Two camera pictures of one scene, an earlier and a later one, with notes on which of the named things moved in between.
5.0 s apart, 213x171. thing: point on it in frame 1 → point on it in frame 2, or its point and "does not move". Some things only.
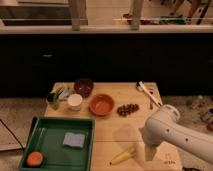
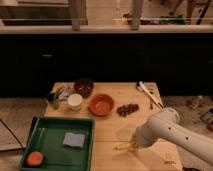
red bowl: x=101 y=104 does not move
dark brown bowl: x=84 y=87 does not move
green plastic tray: x=46 y=137 does not move
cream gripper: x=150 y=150 → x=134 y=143
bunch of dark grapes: x=127 y=109 does not move
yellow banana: x=122 y=157 → x=123 y=146
